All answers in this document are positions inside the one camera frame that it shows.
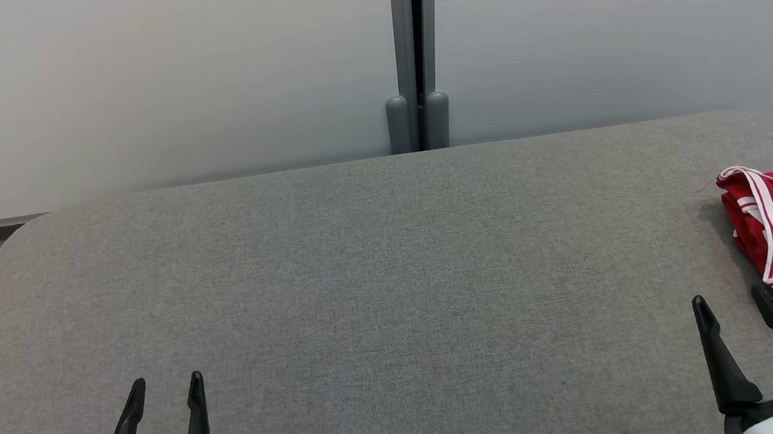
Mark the grey partition post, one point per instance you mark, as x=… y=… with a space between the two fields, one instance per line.
x=402 y=45
x=431 y=42

